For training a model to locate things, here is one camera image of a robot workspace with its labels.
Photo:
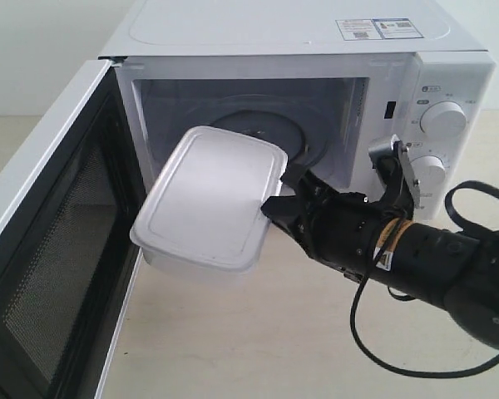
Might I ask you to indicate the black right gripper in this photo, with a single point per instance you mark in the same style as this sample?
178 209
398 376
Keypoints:
338 230

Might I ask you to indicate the white plastic food container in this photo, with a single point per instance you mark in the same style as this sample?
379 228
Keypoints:
202 217

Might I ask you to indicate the white microwave door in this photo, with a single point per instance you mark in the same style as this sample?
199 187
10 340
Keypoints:
68 198

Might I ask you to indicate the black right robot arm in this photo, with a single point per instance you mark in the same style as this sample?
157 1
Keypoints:
456 272

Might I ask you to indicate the glass microwave turntable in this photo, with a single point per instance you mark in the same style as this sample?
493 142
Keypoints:
274 119

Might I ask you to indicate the white microwave oven body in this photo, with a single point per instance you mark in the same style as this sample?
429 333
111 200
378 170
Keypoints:
175 59

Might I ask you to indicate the white lower microwave knob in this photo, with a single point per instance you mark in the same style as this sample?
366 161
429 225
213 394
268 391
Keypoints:
430 172

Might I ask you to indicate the white microwave knob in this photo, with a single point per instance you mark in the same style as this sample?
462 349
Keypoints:
443 120
430 172

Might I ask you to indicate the white upper microwave knob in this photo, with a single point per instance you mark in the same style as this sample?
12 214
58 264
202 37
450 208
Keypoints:
443 120

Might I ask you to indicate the blue white label sticker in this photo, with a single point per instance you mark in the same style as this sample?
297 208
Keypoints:
377 29

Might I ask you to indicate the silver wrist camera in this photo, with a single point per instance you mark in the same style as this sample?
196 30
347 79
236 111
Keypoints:
386 151

